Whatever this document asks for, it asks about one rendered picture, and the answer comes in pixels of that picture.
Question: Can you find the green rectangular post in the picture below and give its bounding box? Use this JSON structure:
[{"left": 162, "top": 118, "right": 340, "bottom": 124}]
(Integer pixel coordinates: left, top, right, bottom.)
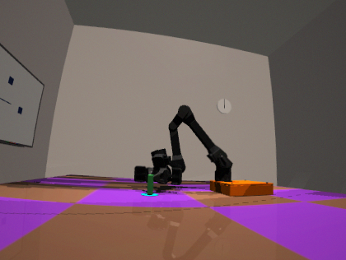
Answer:
[{"left": 147, "top": 174, "right": 153, "bottom": 195}]

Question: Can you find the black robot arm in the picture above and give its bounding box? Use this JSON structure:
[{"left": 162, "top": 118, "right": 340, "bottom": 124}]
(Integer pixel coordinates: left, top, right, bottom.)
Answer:
[{"left": 151, "top": 105, "right": 233, "bottom": 182}]

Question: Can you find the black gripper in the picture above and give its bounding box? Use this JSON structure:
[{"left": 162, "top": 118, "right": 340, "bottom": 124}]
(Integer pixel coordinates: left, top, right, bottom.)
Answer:
[{"left": 134, "top": 165, "right": 182, "bottom": 185}]

